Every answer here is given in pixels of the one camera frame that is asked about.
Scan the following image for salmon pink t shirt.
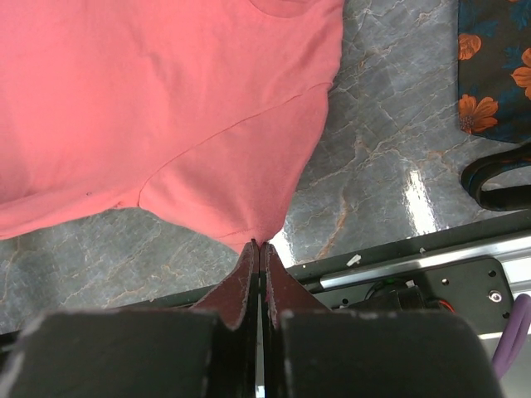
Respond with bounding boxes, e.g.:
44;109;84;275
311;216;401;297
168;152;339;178
1;1;343;251

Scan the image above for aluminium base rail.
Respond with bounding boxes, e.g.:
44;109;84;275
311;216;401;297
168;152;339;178
319;236;530;290

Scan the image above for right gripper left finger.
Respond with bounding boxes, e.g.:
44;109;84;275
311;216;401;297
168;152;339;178
1;242;259;397

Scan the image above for floral dark bag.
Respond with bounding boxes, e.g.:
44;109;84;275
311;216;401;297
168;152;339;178
457;0;530;211

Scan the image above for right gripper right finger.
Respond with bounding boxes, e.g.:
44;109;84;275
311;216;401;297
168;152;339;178
260;244;503;397

